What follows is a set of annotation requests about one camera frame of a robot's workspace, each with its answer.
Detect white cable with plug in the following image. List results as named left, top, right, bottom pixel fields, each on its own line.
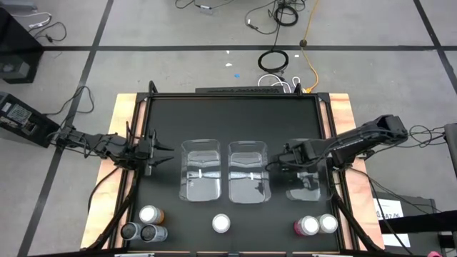
left=11, top=11, right=53, bottom=30

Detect white printed paper label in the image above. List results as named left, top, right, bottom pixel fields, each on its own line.
left=373, top=198, right=405, bottom=220

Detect black computer box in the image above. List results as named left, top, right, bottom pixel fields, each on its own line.
left=0, top=91, right=61, bottom=148

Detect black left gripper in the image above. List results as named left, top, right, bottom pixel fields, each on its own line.
left=134, top=130, right=175, bottom=176

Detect pink white soda can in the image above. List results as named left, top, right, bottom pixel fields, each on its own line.
left=293, top=215, right=321, bottom=237
left=211, top=213, right=232, bottom=234

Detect white paper sheet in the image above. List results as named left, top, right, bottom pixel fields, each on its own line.
left=381, top=233, right=411, bottom=248

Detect black coiled floor cable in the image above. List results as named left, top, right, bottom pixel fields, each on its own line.
left=272, top=4, right=299, bottom=27
left=257, top=49, right=289, bottom=74

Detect dark grey cabinet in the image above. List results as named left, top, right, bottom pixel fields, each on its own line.
left=373, top=191, right=442, bottom=257

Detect black power strip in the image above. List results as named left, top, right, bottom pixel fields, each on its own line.
left=195, top=86, right=283, bottom=94

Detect thin black floor cable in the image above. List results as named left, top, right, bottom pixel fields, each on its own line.
left=244, top=0, right=283, bottom=36
left=27, top=21, right=68, bottom=44
left=41, top=85, right=96, bottom=117

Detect clear plastic bin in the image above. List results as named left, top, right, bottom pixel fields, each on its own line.
left=227, top=140, right=272, bottom=204
left=284, top=138, right=331, bottom=203
left=178, top=138, right=222, bottom=203

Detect white floor cable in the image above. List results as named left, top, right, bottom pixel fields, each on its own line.
left=257, top=74, right=302, bottom=94

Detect black flat bar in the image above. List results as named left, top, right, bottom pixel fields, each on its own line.
left=378, top=209, right=457, bottom=235

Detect grey metal post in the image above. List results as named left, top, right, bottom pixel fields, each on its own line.
left=443, top=123, right=457, bottom=179

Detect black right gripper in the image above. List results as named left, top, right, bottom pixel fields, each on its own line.
left=276, top=139, right=328, bottom=171

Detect black cabinet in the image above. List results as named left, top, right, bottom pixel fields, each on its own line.
left=0, top=6, right=44, bottom=85

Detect grey blue soda can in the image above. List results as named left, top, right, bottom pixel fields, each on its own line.
left=140, top=223, right=169, bottom=243
left=120, top=221, right=144, bottom=241

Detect black robot arm cables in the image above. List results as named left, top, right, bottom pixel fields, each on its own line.
left=358, top=124, right=448, bottom=192

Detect orange floor cable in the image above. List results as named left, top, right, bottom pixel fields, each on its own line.
left=301, top=0, right=321, bottom=94

